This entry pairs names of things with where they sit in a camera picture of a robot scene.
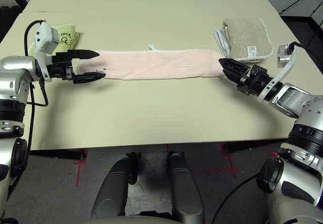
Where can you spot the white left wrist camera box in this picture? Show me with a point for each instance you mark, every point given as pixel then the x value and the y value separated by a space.
pixel 46 36

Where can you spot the grey right robot leg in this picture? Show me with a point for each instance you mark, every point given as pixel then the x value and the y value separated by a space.
pixel 184 191

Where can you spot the black table foot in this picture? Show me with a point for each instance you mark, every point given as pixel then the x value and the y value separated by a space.
pixel 63 154
pixel 242 147

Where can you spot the grey robot leg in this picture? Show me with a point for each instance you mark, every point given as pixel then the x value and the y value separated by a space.
pixel 111 188
pixel 184 191

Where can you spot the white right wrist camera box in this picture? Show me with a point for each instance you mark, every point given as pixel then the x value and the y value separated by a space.
pixel 285 55

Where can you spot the pink towel with white hem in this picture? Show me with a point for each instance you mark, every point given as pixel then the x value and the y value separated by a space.
pixel 151 63

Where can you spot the black foam floor mats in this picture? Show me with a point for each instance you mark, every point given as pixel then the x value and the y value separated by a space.
pixel 7 19

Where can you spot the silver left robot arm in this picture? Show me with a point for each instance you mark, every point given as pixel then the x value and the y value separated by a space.
pixel 17 67

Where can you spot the folded white towel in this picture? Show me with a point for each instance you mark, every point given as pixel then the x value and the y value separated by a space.
pixel 222 42

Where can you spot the folded beige towel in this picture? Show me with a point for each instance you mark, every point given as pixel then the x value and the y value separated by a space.
pixel 247 37

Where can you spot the thin black metal rod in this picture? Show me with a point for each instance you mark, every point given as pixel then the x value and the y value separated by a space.
pixel 294 5

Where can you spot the grey left robot leg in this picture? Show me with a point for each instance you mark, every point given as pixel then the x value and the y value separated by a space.
pixel 111 188

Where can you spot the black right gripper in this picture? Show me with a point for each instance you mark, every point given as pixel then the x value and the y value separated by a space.
pixel 255 81

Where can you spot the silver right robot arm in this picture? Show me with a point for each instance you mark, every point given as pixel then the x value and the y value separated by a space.
pixel 290 98

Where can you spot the folded green towel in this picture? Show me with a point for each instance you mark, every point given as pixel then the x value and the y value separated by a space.
pixel 66 38

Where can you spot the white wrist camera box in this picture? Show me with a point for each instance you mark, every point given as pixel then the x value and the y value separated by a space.
pixel 46 36
pixel 285 55

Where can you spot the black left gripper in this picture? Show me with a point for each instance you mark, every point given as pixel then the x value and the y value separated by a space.
pixel 61 67

